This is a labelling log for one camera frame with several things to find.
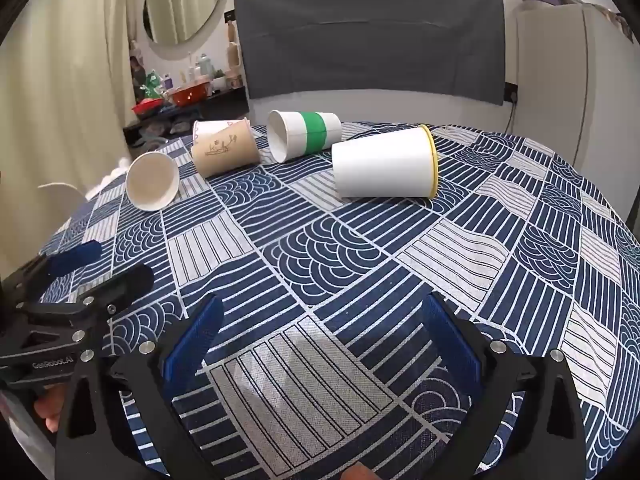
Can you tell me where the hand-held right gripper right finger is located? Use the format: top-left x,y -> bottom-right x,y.
421,292 -> 587,480

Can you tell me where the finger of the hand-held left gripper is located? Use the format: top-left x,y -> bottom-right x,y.
9,240 -> 102,303
20,262 -> 156,322

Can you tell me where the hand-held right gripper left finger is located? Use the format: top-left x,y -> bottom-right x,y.
54,294 -> 226,480

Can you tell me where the small plain white paper cup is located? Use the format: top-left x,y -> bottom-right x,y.
126,151 -> 181,212

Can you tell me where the brown paper cup with drawing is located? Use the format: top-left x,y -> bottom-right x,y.
191,117 -> 262,179

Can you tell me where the large white yellow-rimmed cup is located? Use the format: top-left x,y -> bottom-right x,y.
331,124 -> 440,199

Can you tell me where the white cup with green band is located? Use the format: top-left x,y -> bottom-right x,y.
265,109 -> 343,164

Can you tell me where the person's left hand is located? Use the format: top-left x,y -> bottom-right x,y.
31,386 -> 65,434

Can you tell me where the white chair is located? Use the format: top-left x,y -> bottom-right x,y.
37,182 -> 89,212

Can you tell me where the white fluffy cloth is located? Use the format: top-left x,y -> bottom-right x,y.
101,156 -> 134,182

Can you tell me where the blue white patterned tablecloth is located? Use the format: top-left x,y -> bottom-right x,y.
37,120 -> 640,480

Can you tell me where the beige curtain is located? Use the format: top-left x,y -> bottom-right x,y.
0,0 -> 137,266

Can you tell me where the green packet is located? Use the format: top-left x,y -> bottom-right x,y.
142,72 -> 169,100

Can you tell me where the black side shelf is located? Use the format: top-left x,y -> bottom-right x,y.
122,85 -> 251,150

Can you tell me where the wooden vase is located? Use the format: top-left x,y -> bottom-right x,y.
226,22 -> 244,89

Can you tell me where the white refrigerator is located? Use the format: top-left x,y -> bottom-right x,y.
515,3 -> 640,173

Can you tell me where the dark grey hanging cloth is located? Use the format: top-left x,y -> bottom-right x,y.
232,0 -> 507,107

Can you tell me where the oval wall mirror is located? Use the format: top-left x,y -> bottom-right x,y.
142,0 -> 224,46

